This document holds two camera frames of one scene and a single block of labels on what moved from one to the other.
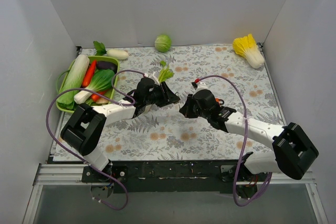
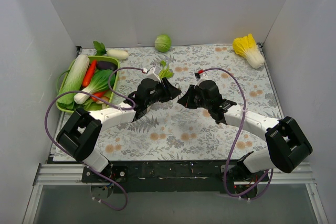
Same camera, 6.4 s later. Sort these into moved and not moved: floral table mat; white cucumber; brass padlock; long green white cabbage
Moved: brass padlock
Not moved: long green white cabbage; floral table mat; white cucumber
